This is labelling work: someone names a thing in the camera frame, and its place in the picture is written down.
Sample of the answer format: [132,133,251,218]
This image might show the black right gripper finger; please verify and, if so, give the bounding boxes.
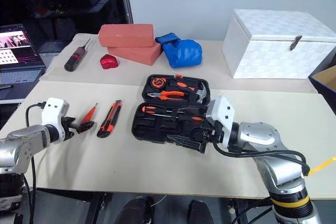
[166,133,203,145]
[178,141,208,155]

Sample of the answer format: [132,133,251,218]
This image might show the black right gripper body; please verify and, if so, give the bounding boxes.
[191,120,224,147]

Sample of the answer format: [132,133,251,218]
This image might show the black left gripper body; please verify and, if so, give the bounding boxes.
[61,116,77,141]

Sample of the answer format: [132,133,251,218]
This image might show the black plastic tool case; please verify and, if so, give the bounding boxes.
[131,74,211,145]

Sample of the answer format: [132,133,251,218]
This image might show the black red awl tool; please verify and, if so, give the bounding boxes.
[64,37,93,73]

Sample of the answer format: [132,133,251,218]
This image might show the red tester screwdriver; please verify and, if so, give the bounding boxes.
[79,102,99,133]

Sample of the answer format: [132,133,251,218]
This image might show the short orange black screwdriver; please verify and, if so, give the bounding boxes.
[178,115,205,123]

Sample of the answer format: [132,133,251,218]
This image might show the orange black utility knife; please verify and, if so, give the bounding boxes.
[96,99,123,139]

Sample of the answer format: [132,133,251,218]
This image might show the long orange black screwdriver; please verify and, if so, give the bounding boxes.
[141,105,182,116]

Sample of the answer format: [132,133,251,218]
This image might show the black orange claw hammer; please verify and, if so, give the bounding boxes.
[167,79,208,103]

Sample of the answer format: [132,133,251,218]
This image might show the orange black tape measure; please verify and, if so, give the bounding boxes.
[151,76,166,89]

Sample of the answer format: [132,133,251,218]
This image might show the dark rounded shape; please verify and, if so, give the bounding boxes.
[113,196,156,224]
[187,199,215,224]

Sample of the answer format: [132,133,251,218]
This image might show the red crumpled object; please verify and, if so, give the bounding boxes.
[99,54,120,71]

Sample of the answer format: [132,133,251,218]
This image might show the blue boxing glove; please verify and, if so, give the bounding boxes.
[155,32,204,69]

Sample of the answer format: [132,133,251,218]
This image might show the open laptop computer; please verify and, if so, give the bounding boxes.
[0,24,48,89]

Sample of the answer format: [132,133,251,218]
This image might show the red brick block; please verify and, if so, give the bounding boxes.
[107,42,163,66]
[98,24,155,48]

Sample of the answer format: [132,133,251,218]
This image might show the white woven storage box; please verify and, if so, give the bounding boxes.
[221,8,336,80]

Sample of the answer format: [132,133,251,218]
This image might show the metal box latch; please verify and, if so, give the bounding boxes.
[289,35,303,51]

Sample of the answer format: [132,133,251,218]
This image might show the blue cardboard box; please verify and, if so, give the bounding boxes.
[308,63,336,94]

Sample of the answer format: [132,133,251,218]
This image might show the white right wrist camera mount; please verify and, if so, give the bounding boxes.
[205,95,236,149]

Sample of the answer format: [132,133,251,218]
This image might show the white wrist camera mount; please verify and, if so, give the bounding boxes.
[41,97,70,142]
[205,95,236,149]

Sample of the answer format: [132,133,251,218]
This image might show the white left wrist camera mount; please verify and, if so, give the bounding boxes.
[41,97,70,142]

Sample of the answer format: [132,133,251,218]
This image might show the orange handled pliers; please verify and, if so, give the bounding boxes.
[146,90,186,102]

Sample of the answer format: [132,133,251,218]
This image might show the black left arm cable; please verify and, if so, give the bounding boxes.
[25,102,47,224]

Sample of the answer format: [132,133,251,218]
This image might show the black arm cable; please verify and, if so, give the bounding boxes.
[212,140,311,178]
[25,102,47,224]

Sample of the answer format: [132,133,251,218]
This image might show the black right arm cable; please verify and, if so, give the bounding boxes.
[212,140,311,178]

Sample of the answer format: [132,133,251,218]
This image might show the black table leg frame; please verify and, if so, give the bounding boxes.
[85,191,113,224]

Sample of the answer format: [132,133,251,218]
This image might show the yellow strap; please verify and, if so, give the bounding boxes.
[306,155,336,177]

